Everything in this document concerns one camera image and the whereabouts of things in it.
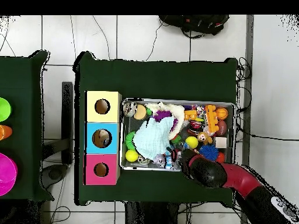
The blue spiky rubber ball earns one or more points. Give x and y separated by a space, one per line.
208 152

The black backpack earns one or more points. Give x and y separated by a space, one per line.
196 23

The green spiky rubber ball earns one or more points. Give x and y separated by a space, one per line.
129 141

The small orange basketball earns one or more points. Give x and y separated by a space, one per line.
222 113

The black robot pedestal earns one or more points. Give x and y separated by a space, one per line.
151 214

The magenta plastic bowl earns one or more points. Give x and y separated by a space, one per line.
7 175

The black upright panel on stand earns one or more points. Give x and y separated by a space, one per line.
67 116

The orange plastic cone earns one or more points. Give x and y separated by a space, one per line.
5 132

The long orange building block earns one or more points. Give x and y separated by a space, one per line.
211 119

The brown plush monkey toy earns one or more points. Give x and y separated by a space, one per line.
205 138

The dark green table cloth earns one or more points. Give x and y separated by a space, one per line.
151 79
18 81

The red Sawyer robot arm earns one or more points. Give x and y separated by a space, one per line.
210 172

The mint green waffle cloth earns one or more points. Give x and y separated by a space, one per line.
154 137

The cream knitted cloth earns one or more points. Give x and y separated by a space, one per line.
178 114

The wooden box with three holes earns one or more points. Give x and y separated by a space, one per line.
91 109

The green plastic cup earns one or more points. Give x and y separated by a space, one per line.
4 109

